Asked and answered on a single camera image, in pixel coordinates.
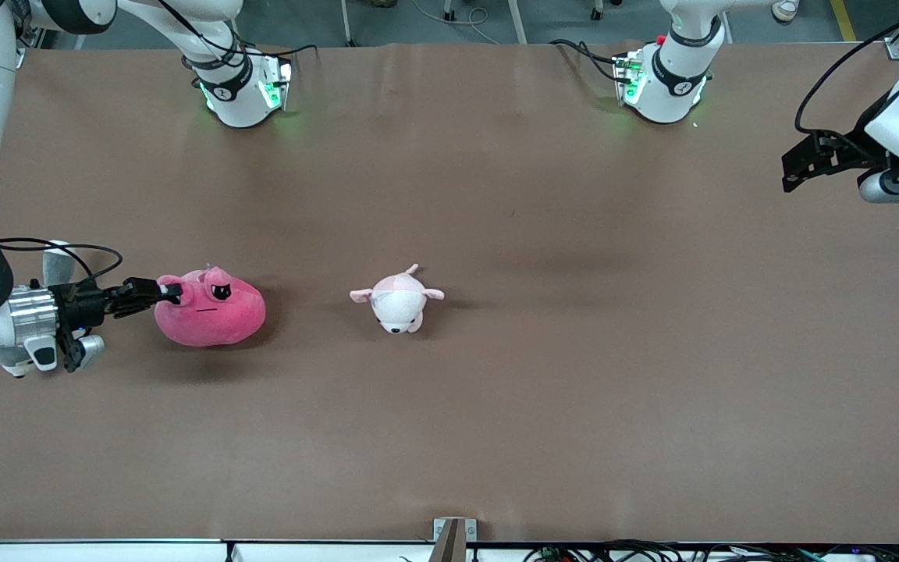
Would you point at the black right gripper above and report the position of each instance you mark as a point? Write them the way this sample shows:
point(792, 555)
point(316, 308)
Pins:
point(83, 306)

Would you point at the white shoe of a person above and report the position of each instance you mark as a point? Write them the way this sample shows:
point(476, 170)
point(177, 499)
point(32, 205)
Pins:
point(787, 9)

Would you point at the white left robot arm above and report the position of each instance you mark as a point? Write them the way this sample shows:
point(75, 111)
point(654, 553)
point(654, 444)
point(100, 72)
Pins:
point(672, 90)

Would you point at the brown table cover sheet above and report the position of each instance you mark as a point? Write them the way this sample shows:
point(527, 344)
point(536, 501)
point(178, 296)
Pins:
point(496, 437)

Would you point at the metal table edge bracket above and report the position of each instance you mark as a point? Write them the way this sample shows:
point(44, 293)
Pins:
point(453, 535)

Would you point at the grey white husky plush toy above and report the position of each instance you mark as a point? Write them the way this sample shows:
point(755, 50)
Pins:
point(59, 261)

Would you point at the white table edge rail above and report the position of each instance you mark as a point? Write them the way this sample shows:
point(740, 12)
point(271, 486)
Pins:
point(106, 551)

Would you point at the pale pink white plush puppy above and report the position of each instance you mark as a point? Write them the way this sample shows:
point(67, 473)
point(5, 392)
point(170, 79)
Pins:
point(396, 304)

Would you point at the round hot pink plush toy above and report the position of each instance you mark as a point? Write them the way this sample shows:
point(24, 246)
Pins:
point(211, 316)

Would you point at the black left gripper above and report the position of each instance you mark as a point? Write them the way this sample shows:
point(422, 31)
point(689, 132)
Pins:
point(847, 152)

